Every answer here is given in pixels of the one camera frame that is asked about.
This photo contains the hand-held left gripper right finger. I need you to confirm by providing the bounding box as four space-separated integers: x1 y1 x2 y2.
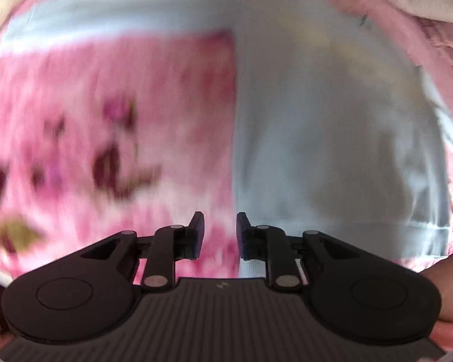
236 212 363 291

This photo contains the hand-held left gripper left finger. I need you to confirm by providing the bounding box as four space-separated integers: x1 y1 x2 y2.
79 211 205 291

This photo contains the pink floral blanket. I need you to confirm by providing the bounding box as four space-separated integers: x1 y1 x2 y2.
0 0 453 348

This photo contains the light blue sweatshirt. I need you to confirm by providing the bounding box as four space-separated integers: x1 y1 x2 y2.
0 0 451 278

